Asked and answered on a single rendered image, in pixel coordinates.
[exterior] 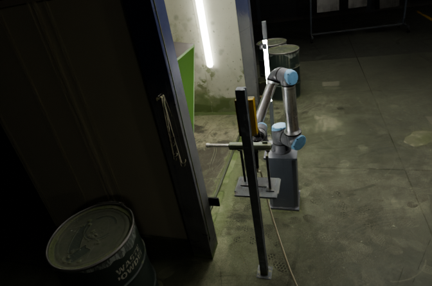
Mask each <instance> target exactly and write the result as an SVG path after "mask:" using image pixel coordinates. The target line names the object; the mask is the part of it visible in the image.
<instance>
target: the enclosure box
mask: <svg viewBox="0 0 432 286"><path fill-rule="evenodd" d="M174 48H175V53H176V56H177V61H178V65H179V70H180V74H181V79H182V83H183V88H184V93H185V97H186V102H187V106H188V111H189V115H190V120H191V123H192V128H193V134H194V61H195V44H190V43H183V42H174Z"/></svg>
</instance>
